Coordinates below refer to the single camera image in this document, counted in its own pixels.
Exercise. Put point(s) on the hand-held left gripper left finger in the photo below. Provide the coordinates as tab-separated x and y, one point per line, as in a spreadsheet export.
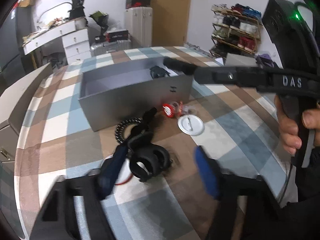
110	175

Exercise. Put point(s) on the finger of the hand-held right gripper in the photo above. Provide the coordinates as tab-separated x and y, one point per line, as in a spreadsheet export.
220	76
178	65

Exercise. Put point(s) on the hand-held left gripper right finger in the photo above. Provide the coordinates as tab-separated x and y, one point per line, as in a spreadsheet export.
206	172

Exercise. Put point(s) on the large white pin badge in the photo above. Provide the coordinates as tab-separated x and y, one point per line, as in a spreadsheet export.
123	173

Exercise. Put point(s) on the clear plastic ornament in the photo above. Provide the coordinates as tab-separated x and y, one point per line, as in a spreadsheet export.
185	108

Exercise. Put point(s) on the small white pin badge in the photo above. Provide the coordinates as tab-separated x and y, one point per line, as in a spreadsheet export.
191	126

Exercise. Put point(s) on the grey rectangular box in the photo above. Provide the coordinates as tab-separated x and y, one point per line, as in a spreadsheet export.
140	97

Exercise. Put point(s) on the person's right hand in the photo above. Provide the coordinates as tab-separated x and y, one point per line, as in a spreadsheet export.
287	130

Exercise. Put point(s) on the pile of black clothes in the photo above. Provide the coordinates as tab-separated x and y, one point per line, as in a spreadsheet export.
273	63

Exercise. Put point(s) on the grey box lid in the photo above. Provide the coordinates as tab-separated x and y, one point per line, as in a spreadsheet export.
241	60

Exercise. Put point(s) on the wooden shoe rack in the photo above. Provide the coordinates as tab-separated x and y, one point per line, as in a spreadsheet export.
217	48

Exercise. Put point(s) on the purple cloth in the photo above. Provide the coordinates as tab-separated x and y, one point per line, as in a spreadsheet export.
262	58

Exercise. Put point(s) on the wooden door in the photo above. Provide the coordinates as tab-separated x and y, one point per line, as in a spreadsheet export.
172	15

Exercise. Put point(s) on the rows of shoes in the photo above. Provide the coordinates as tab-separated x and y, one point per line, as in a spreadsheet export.
240	25

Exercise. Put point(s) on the white hard suitcase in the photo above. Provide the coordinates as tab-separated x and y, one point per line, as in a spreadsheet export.
138	27

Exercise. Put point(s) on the silver hard suitcase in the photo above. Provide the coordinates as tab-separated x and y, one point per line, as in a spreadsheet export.
112	48

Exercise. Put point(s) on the black box red label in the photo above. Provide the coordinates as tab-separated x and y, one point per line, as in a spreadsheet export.
116	35

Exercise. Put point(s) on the black shoe box red print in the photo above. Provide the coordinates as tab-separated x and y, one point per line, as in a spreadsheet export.
137	2

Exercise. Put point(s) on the dark flower bouquet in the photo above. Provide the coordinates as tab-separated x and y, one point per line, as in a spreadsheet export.
100	20

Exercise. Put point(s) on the white desk with drawers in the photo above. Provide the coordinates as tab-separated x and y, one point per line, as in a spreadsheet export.
75	42

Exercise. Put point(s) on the white ribbed container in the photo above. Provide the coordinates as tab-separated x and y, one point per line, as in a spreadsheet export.
81	23

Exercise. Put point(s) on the black bag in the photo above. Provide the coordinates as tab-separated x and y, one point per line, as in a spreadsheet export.
77	7

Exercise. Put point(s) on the grey cabinet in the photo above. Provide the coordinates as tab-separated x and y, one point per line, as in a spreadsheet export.
25	92

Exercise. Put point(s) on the dark grey fridge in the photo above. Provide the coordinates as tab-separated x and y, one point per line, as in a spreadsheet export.
12	45

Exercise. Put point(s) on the cardboard box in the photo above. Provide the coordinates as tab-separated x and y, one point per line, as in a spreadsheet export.
28	0

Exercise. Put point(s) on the white arched frame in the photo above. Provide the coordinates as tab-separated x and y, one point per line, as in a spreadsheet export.
53	6

